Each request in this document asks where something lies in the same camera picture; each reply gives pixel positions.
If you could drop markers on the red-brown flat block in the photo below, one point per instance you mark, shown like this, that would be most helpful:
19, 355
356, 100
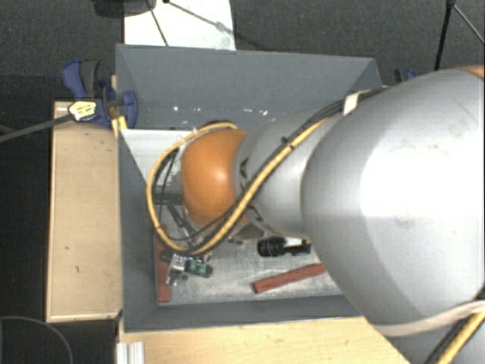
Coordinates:
288, 277
163, 290

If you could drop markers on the pale wood board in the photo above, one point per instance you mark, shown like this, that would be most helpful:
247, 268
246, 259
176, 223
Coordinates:
85, 211

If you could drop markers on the grey metal bin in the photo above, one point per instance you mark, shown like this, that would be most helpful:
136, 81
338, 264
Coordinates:
212, 78

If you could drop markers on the black cylinder on white bracket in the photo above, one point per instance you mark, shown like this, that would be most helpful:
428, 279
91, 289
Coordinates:
271, 247

